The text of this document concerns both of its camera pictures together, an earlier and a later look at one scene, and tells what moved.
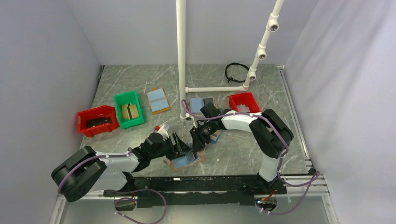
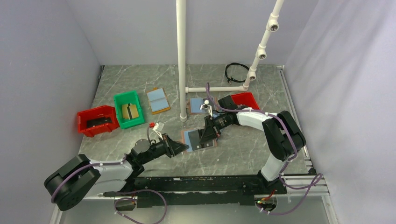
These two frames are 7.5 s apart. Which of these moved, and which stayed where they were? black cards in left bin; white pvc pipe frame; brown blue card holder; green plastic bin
Moved: brown blue card holder
Stayed: white pvc pipe frame; black cards in left bin; green plastic bin
